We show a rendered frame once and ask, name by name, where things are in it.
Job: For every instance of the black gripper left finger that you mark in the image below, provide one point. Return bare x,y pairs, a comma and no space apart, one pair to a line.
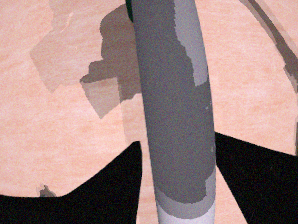
109,197

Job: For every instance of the grey metal pipe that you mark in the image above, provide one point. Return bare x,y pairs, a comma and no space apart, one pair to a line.
178,109

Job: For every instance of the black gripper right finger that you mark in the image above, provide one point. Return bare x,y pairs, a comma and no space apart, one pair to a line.
263,182

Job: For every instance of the green post with cap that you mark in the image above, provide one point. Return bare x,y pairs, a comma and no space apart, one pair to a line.
130,16

